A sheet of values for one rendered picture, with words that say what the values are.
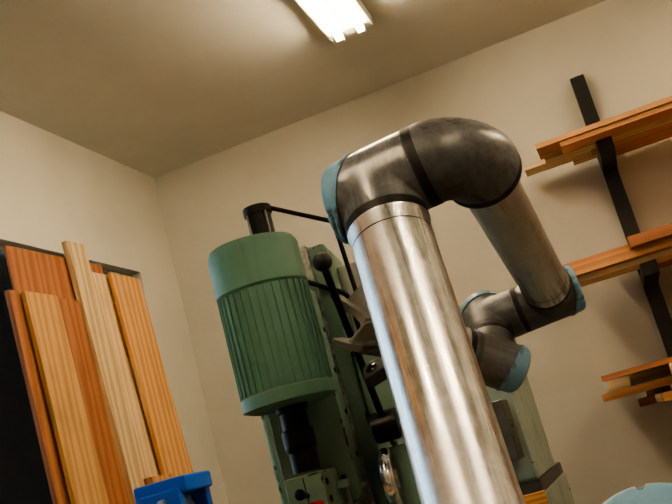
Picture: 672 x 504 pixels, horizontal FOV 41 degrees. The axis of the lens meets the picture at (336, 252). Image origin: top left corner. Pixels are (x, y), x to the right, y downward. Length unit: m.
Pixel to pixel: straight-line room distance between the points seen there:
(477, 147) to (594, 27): 3.01
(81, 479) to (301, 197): 1.80
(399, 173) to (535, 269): 0.41
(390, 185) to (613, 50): 3.03
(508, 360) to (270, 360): 0.42
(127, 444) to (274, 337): 1.88
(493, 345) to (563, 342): 2.30
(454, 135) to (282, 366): 0.58
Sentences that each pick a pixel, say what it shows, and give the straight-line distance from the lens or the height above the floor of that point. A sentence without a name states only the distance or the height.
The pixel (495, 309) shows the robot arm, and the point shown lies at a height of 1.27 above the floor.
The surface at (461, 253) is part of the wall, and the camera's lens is 4.01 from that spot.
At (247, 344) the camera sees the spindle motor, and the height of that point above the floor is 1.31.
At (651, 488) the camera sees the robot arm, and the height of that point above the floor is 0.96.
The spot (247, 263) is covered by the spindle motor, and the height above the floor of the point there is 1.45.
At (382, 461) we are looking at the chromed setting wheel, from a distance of 1.71.
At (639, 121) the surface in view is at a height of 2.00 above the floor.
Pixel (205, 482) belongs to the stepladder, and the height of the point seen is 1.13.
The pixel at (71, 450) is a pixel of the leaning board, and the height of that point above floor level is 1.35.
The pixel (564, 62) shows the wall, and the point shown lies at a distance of 4.15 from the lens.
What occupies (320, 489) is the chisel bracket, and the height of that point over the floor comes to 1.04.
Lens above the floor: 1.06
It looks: 13 degrees up
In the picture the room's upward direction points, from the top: 15 degrees counter-clockwise
